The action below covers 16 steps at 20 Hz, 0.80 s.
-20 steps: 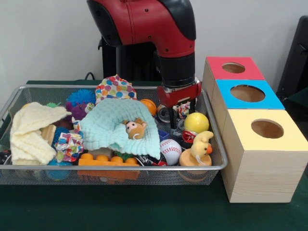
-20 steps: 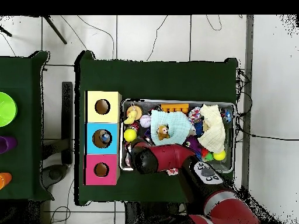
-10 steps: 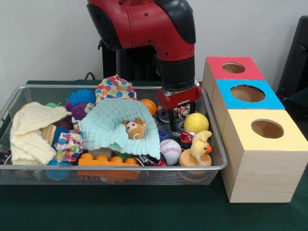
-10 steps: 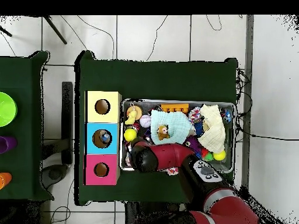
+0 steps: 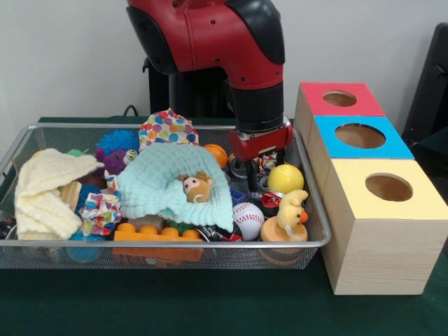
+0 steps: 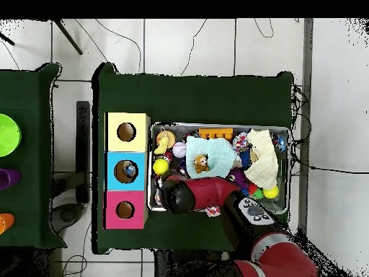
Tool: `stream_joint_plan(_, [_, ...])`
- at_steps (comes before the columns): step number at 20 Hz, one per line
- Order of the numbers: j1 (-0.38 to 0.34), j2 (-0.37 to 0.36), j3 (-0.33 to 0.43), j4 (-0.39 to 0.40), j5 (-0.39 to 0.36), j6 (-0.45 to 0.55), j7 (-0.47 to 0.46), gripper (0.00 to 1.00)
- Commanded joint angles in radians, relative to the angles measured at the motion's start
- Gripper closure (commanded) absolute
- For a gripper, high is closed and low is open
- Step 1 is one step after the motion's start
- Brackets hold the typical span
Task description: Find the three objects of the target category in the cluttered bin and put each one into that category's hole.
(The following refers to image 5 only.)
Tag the orange building brick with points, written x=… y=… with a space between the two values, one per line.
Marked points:
x=157 y=235

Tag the black panel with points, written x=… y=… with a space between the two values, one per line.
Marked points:
x=430 y=87

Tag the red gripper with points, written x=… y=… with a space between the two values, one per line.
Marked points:
x=262 y=145

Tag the wooden three-hole box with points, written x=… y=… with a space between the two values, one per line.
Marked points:
x=385 y=252

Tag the crushed silver drink can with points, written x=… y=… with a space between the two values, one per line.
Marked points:
x=238 y=169

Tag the white toy baseball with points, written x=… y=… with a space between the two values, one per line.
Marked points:
x=248 y=220

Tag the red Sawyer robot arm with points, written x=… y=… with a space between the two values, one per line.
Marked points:
x=224 y=35

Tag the cream knitted cloth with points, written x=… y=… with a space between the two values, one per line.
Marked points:
x=42 y=175

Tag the purple spiky monster toy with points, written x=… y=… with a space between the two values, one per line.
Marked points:
x=113 y=161

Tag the polka dot cloth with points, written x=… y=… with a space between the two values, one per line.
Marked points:
x=168 y=127

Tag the mint green cloth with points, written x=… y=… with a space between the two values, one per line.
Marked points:
x=147 y=185

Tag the yellow tennis ball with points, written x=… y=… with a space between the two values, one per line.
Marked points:
x=287 y=178

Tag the silver mesh bin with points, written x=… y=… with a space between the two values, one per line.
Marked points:
x=245 y=259

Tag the dark green tablecloth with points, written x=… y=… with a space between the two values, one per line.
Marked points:
x=210 y=308

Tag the yellow plush duck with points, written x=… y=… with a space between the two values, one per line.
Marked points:
x=292 y=213

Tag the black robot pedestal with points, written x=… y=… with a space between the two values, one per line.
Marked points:
x=196 y=91

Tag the brown plush toy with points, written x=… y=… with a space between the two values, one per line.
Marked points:
x=197 y=189

